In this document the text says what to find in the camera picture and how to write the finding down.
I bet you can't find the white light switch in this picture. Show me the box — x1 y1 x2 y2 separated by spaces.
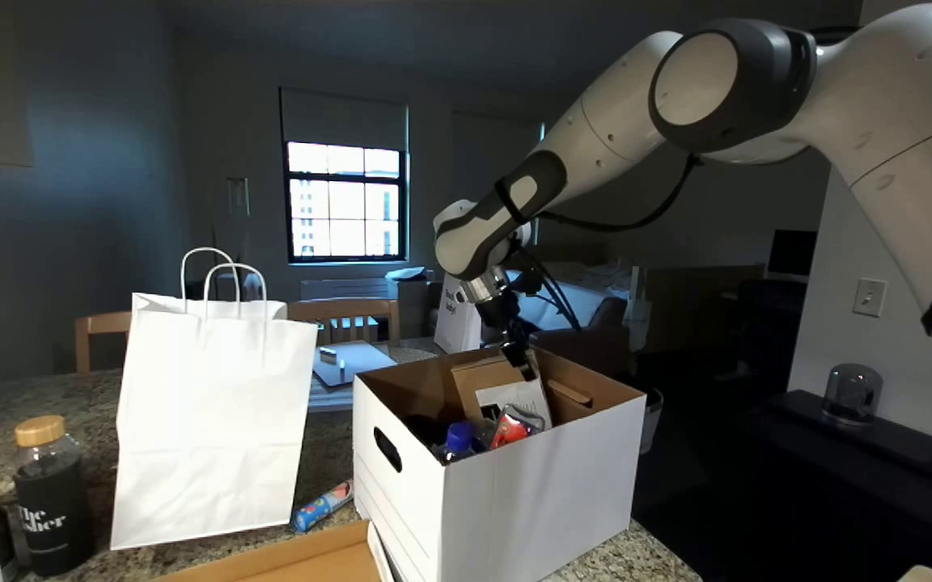
848 275 889 324

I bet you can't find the grey sofa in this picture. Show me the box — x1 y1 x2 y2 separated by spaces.
482 266 630 348

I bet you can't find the narrow white paper bag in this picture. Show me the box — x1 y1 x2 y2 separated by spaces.
430 272 489 360

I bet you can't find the wooden chair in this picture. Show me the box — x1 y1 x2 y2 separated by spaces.
284 293 405 348
71 308 137 375

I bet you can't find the white window blind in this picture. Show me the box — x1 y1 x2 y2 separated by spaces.
275 83 413 148

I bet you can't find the dark jar wooden lid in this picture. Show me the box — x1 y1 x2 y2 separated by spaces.
7 410 94 578

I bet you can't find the small brown cardboard box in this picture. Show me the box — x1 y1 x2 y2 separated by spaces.
448 352 556 435

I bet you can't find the window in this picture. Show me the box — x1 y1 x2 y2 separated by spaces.
281 132 411 266

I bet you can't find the dark sideboard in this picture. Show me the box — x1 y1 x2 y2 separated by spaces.
688 386 932 582

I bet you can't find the blue packet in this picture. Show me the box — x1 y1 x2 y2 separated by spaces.
288 477 357 536

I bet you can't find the clear bottle blue cap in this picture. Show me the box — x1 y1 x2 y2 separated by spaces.
438 416 482 466

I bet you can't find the glass jar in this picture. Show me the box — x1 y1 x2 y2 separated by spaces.
821 360 887 423

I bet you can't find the white paper bag with handles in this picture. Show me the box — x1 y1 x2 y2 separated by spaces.
108 241 324 551

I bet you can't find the big white cardboard box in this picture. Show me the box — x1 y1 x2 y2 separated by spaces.
348 342 652 582

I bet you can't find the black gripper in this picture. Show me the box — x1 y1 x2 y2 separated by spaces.
477 268 544 386

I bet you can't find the dark monitor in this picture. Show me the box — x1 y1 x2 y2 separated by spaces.
764 225 821 281

